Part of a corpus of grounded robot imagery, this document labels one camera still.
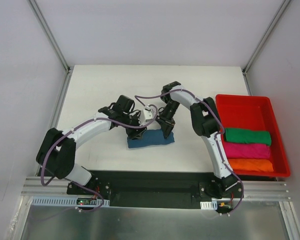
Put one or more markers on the aluminium frame post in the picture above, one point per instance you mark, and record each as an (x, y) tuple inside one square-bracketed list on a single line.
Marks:
[(266, 35), (49, 34)]

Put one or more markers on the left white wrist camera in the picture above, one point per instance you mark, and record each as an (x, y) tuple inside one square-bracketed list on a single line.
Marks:
[(146, 115)]

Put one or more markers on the left aluminium frame post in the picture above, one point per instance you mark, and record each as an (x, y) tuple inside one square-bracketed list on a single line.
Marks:
[(49, 34)]

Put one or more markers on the green rolled t shirt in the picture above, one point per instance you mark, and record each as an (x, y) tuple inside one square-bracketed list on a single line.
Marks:
[(247, 136)]

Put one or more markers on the blue t shirt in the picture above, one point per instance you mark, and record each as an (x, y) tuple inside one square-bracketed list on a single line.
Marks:
[(152, 137)]

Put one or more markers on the aluminium front rail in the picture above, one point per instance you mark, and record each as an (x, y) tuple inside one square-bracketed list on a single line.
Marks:
[(276, 191)]

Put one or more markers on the left slotted cable duct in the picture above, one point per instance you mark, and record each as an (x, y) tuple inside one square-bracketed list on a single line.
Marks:
[(56, 201)]

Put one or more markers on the right aluminium frame post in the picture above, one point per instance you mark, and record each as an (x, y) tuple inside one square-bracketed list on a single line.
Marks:
[(266, 35)]

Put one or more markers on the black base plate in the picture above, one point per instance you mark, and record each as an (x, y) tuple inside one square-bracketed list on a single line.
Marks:
[(162, 190)]

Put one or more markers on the slotted cable duct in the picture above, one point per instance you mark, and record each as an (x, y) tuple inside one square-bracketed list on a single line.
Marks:
[(208, 205), (56, 201)]

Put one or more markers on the pink rolled t shirt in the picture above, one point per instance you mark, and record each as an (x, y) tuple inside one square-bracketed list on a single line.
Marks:
[(246, 151)]

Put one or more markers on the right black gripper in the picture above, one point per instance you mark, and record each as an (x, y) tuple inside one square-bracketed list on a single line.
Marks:
[(166, 123)]

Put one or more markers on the right slotted cable duct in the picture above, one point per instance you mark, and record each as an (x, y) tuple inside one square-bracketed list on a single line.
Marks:
[(208, 205)]

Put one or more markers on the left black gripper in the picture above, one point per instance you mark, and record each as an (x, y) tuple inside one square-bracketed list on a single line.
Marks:
[(135, 131)]

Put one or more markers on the red plastic bin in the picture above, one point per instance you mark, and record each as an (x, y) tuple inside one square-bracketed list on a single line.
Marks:
[(255, 113)]

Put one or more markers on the orange rolled t shirt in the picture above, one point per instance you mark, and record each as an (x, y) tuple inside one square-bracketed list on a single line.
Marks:
[(251, 165)]

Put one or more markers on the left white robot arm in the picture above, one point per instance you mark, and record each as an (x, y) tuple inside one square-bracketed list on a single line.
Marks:
[(57, 153)]

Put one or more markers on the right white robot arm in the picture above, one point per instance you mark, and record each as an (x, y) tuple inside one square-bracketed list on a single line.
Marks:
[(206, 124)]

